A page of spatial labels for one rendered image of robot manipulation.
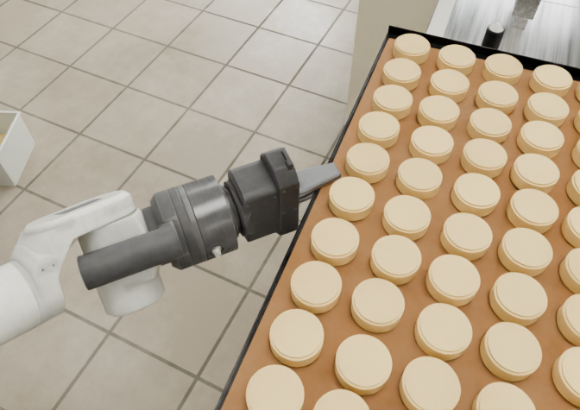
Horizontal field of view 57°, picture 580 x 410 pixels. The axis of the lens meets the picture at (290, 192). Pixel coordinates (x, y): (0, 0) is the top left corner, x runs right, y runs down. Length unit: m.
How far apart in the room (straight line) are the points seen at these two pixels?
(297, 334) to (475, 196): 0.25
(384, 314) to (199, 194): 0.22
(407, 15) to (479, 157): 0.75
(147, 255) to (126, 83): 1.87
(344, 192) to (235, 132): 1.51
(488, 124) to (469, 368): 0.30
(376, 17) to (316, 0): 1.39
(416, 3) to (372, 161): 0.76
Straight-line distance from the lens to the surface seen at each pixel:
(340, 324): 0.53
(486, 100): 0.73
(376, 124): 0.66
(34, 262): 0.53
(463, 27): 1.16
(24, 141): 2.17
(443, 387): 0.50
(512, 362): 0.53
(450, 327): 0.53
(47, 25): 2.82
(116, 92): 2.33
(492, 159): 0.66
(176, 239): 0.53
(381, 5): 1.36
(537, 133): 0.71
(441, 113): 0.69
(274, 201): 0.57
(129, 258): 0.53
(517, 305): 0.56
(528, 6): 1.17
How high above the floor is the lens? 1.48
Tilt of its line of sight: 52 degrees down
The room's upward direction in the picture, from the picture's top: straight up
